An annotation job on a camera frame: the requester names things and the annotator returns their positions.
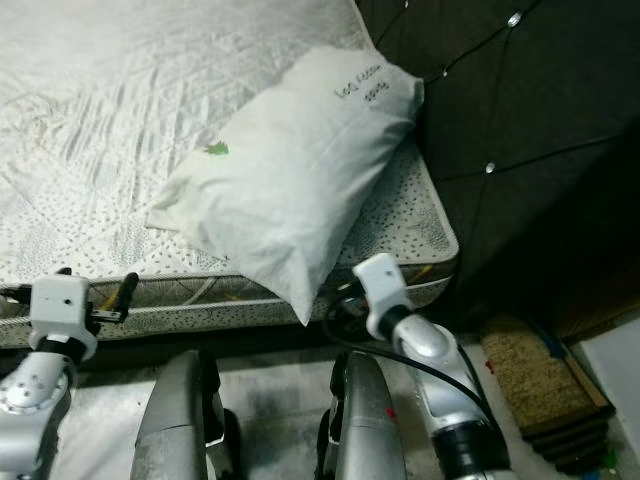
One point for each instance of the white quilted mattress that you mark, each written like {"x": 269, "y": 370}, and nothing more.
{"x": 100, "y": 130}

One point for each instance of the white pillow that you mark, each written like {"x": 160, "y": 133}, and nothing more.
{"x": 295, "y": 170}

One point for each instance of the silver robot leg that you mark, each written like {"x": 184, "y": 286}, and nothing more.
{"x": 365, "y": 420}
{"x": 180, "y": 420}

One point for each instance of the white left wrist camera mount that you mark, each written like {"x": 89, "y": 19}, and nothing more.
{"x": 62, "y": 305}

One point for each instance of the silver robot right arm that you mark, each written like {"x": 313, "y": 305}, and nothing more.
{"x": 445, "y": 380}

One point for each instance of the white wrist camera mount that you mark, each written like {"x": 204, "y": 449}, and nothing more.
{"x": 62, "y": 305}
{"x": 382, "y": 288}

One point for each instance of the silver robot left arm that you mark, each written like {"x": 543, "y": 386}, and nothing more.
{"x": 40, "y": 400}

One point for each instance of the silver robot right leg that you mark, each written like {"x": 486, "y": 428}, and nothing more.
{"x": 365, "y": 420}

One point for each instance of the brown floor mat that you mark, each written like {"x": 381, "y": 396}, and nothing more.
{"x": 540, "y": 385}

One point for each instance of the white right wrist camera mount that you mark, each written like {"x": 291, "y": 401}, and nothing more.
{"x": 382, "y": 288}

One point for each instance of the silver robot left leg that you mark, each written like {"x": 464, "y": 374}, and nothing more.
{"x": 180, "y": 420}

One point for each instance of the black tufted headboard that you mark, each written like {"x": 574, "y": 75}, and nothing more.
{"x": 530, "y": 110}

